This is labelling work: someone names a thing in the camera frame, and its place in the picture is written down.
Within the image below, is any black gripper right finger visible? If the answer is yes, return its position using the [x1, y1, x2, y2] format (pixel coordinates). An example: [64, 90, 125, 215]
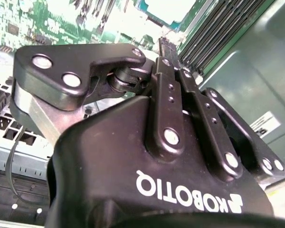
[174, 46, 285, 183]

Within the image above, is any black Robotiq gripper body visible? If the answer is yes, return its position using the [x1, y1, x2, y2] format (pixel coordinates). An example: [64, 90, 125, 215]
[45, 96, 285, 228]

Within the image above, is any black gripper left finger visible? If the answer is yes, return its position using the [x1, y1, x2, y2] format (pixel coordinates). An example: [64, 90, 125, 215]
[10, 38, 185, 163]

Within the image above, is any silver CPU plate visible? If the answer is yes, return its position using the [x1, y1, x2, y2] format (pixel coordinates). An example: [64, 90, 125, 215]
[142, 0, 188, 24]

